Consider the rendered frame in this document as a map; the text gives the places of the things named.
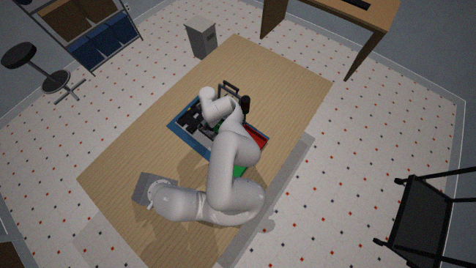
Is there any green circuit board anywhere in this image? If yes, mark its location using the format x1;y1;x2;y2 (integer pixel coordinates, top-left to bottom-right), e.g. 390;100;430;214
213;120;223;133

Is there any red open-top bin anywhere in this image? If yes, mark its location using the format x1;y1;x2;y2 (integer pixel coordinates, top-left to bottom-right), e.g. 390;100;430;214
244;124;268;149

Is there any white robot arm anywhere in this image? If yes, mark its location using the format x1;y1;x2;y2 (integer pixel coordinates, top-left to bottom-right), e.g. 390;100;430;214
147;86;266;226

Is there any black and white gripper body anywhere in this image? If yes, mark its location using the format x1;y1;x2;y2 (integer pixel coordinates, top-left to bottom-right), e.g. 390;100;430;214
208;118;222;128

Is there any green bin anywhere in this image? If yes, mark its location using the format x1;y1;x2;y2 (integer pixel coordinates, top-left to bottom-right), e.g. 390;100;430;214
233;165;247;177

